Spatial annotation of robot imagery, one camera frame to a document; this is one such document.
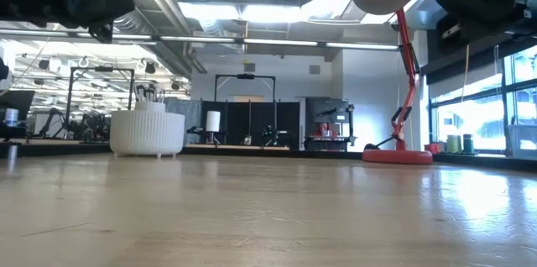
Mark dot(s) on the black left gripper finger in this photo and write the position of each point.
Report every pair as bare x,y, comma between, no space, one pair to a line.
100,4
102,32

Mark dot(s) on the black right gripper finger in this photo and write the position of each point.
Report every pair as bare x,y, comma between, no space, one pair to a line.
478,4
451,32

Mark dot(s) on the thin black makeup brush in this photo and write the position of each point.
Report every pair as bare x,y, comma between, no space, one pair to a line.
139,92

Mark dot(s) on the black fan makeup brush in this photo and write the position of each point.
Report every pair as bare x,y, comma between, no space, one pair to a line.
150,93

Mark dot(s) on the black makeup brush bushy tip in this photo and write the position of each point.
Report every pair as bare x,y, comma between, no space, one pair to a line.
160,96

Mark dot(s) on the black desk monitor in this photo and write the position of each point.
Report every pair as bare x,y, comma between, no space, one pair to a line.
19,101

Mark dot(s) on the white ribbed round brush holder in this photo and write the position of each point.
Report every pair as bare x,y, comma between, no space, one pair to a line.
147,132

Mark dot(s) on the green thread spool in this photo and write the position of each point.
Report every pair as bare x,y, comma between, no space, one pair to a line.
453,144

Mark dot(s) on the dark teal thread spool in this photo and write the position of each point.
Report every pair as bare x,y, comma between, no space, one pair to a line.
468,144

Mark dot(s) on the small red box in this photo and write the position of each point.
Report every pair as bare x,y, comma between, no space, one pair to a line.
431,148

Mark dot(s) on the white cup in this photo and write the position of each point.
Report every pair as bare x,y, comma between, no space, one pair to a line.
11,116

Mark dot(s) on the red desk lamp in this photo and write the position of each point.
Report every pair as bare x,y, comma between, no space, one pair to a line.
396,157

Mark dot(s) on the white cylinder on stand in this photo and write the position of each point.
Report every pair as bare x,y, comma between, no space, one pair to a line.
212,122

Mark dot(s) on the person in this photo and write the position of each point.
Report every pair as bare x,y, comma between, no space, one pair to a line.
323,129

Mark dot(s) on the black rig frame with lights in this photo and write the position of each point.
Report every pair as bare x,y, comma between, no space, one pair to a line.
100,69

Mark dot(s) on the black wall monitor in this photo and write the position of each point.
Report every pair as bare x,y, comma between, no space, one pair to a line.
327,111

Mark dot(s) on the black robot station frame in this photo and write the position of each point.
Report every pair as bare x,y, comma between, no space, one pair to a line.
245,76

